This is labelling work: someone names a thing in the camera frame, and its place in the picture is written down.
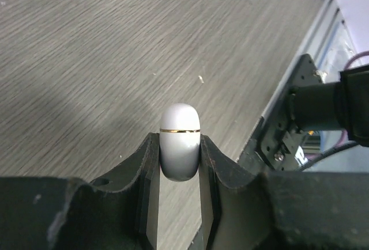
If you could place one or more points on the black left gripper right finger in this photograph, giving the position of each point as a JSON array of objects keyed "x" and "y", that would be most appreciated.
[{"x": 279, "y": 209}]

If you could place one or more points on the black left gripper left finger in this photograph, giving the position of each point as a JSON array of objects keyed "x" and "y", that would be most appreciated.
[{"x": 118, "y": 210}]

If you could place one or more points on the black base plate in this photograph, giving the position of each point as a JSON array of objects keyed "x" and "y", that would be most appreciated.
[{"x": 276, "y": 138}]

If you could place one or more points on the white earbud charging case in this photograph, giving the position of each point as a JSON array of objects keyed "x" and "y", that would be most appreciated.
[{"x": 179, "y": 134}]

